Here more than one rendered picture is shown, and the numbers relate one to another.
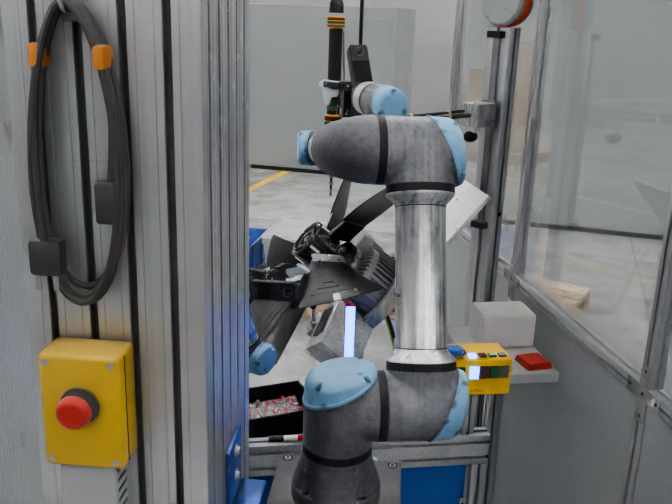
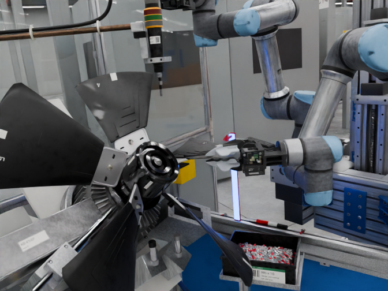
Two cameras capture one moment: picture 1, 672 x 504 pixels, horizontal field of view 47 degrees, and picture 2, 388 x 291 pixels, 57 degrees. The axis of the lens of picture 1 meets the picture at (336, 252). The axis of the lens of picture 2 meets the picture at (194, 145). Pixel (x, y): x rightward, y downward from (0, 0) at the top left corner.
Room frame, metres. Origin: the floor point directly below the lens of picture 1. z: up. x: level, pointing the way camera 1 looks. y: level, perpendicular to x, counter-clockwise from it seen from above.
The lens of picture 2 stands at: (2.58, 0.73, 1.45)
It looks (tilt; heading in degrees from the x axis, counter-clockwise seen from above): 14 degrees down; 226
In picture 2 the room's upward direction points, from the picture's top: 5 degrees counter-clockwise
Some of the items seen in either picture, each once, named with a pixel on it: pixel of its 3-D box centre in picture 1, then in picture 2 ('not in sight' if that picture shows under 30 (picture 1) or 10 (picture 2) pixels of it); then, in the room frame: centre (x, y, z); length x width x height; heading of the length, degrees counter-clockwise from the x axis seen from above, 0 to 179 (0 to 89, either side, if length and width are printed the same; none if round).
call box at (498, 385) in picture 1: (471, 371); (172, 169); (1.68, -0.33, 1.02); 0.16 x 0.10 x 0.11; 99
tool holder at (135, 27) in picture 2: not in sight; (151, 42); (2.00, 0.01, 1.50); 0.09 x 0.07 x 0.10; 134
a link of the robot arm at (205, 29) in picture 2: not in sight; (209, 28); (1.68, -0.07, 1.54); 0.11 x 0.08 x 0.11; 96
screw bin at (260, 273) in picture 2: (270, 412); (261, 256); (1.77, 0.15, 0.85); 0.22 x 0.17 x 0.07; 114
